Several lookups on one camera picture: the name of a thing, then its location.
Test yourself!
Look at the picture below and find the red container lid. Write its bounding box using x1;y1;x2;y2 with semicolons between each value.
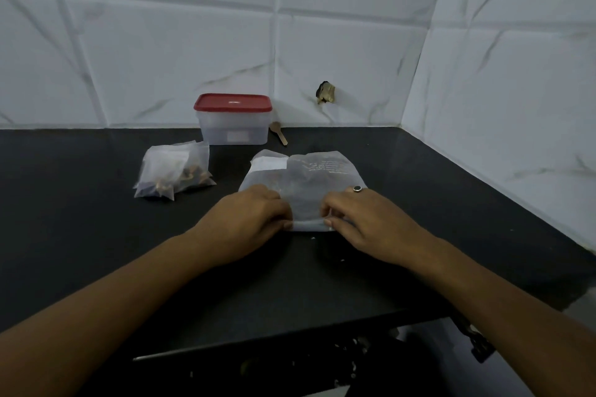
194;93;273;114

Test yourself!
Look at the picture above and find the person's left hand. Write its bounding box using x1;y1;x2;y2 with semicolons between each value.
192;185;294;268

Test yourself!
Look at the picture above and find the broken wall hole fitting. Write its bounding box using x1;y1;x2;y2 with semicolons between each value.
316;81;336;105

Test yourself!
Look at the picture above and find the person's right forearm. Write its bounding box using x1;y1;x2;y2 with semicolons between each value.
410;236;596;397

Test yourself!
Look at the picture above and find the person's left forearm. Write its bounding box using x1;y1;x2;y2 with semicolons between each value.
0;228;219;397

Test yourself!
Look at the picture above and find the clear bag of brown spices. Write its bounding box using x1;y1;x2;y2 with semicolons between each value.
174;140;218;191

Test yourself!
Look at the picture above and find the clear plastic storage container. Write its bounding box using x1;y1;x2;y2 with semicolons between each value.
196;108;272;146

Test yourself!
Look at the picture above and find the small wooden spoon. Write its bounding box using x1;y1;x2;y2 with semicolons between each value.
269;121;289;147

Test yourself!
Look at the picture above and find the clear bag of dark spices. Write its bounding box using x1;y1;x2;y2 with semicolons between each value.
133;145;192;201

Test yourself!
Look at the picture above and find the person's right hand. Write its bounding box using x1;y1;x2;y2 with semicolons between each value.
321;186;437;273

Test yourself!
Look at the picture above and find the clear plastic zip bag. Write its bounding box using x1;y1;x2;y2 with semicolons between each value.
238;149;368;233

